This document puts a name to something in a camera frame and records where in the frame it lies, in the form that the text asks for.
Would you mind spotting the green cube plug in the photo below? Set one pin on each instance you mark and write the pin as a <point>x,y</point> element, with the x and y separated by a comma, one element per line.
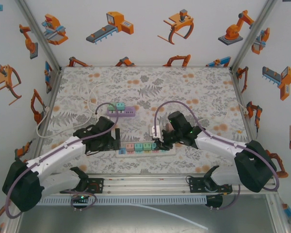
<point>147,147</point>
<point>110,106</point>

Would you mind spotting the white multicolour power strip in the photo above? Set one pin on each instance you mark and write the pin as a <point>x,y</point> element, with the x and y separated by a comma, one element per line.
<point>145,154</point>

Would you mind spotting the teal cube plug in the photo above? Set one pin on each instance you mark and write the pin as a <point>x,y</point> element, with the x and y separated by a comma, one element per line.
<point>120,106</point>
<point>138,147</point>

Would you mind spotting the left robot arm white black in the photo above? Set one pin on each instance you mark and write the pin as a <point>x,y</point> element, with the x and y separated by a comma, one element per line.
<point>60,151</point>

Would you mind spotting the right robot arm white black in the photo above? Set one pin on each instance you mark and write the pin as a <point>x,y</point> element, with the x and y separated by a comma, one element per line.
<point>220,143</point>

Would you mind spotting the purple power strip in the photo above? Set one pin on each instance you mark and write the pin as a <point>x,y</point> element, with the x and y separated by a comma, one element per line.
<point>126,112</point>

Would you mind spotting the floral table mat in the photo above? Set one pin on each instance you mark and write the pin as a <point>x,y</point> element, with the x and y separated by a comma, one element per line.
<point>184,85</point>

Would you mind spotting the black controller box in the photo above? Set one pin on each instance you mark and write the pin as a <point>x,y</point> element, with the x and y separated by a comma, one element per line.
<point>214,201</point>
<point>80,200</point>

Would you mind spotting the white plastic tube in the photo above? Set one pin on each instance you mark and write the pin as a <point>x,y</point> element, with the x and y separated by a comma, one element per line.
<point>174,214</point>

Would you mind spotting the grey metal lower shelf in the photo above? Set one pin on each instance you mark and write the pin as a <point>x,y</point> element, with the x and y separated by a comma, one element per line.
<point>111,221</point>

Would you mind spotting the aluminium front rail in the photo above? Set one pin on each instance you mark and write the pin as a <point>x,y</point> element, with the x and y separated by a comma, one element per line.
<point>145,184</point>

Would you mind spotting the aluminium side rail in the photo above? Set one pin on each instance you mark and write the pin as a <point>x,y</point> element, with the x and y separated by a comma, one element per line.
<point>245,121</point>
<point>47,116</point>

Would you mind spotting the aluminium corner post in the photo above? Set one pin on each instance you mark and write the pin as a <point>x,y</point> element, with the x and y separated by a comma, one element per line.
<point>38,36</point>
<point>253,34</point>

